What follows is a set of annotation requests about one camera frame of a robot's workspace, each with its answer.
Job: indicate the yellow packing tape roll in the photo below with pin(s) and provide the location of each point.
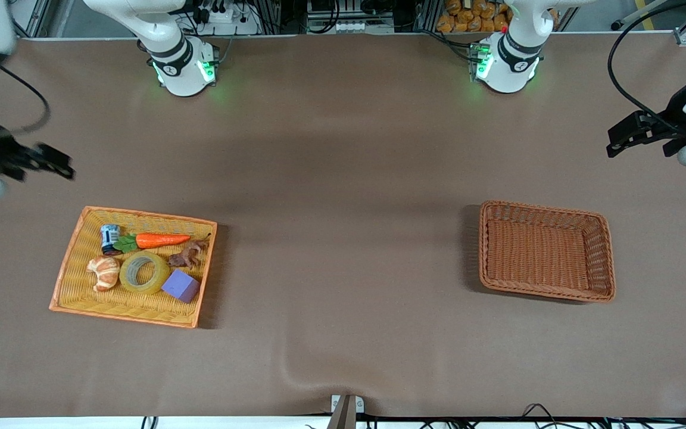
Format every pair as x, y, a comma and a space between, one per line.
158, 283

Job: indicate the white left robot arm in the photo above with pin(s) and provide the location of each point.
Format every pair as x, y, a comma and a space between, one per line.
507, 68

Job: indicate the white power strip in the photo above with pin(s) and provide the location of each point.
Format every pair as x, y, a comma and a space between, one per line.
230, 24

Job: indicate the yellow woven tray basket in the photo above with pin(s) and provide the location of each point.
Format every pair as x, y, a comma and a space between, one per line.
81, 280

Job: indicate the toy croissant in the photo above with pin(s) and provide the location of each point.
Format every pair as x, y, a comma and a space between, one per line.
105, 273

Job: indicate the brown toy horse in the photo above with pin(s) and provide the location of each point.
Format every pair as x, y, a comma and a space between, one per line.
185, 257

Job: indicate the pile of orange bread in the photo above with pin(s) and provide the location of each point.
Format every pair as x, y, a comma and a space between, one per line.
468, 18

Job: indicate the purple foam block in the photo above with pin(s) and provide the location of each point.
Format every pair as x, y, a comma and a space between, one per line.
181, 286

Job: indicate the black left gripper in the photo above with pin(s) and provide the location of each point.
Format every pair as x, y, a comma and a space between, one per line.
672, 117

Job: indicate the small blue white can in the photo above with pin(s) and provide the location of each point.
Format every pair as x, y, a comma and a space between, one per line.
109, 235

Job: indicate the small white socket strip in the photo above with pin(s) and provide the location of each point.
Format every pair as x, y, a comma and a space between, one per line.
352, 27

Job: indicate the orange toy carrot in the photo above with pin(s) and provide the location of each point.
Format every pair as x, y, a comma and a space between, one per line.
161, 240

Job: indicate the brown wicker basket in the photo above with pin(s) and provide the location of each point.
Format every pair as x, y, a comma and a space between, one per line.
533, 250

